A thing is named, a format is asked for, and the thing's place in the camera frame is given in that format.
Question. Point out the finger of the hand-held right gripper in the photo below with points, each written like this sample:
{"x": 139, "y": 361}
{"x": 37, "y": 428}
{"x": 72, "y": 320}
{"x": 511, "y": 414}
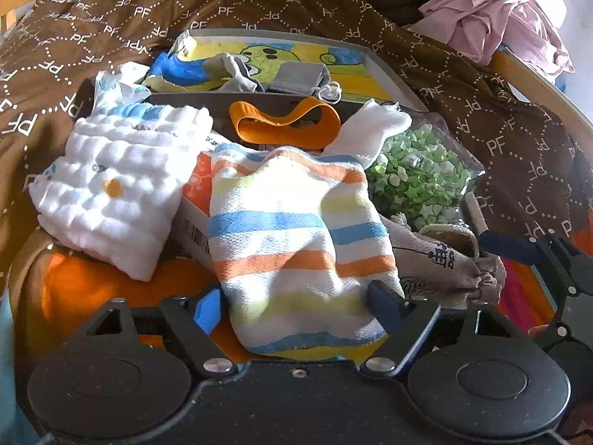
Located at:
{"x": 477, "y": 222}
{"x": 505, "y": 246}

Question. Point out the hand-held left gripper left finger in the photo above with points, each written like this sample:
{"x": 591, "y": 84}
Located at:
{"x": 208, "y": 311}

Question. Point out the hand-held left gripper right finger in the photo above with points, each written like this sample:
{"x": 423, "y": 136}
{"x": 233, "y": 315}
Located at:
{"x": 383, "y": 307}

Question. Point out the striped towel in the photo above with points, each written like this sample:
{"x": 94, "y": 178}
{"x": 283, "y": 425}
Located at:
{"x": 296, "y": 241}

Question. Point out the white quilted washcloth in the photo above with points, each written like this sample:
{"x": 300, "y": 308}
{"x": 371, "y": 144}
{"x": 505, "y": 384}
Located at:
{"x": 106, "y": 194}

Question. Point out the grey tray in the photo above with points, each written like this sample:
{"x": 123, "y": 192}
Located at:
{"x": 194, "y": 104}

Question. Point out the striped colourful cloth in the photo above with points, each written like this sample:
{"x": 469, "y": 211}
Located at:
{"x": 514, "y": 296}

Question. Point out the bag of green paper stars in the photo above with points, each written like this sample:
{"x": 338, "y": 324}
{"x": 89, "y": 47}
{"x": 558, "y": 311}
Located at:
{"x": 417, "y": 181}

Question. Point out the orange box with barcode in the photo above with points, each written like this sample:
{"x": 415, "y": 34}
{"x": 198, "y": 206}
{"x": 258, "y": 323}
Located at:
{"x": 194, "y": 204}

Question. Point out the white sock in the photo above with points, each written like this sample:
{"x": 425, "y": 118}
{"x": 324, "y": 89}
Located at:
{"x": 370, "y": 130}

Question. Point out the orange elastic band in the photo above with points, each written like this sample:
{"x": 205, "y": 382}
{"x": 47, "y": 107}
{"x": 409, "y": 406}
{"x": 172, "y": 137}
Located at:
{"x": 282, "y": 136}

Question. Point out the teal cloth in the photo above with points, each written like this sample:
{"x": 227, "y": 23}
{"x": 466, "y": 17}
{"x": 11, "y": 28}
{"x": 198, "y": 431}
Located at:
{"x": 7, "y": 357}

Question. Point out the pink cloth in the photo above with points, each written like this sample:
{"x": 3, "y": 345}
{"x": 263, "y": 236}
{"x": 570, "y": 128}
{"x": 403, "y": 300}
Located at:
{"x": 486, "y": 9}

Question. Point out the grey face mask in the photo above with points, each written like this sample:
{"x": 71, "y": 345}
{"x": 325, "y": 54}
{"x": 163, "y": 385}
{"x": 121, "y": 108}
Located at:
{"x": 296, "y": 76}

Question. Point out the grey sock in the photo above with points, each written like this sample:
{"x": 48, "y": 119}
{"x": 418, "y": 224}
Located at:
{"x": 231, "y": 74}

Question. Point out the white cloth with blue print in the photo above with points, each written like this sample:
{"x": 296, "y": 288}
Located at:
{"x": 116, "y": 88}

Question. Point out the brown printed blanket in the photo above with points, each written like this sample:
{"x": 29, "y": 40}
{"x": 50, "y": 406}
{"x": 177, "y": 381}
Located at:
{"x": 278, "y": 9}

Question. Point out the wooden bed rail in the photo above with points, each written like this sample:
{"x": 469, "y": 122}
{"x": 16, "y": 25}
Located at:
{"x": 502, "y": 65}

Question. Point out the wooden frame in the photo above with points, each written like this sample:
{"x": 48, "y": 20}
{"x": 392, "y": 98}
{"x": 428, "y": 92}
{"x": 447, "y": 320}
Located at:
{"x": 9, "y": 18}

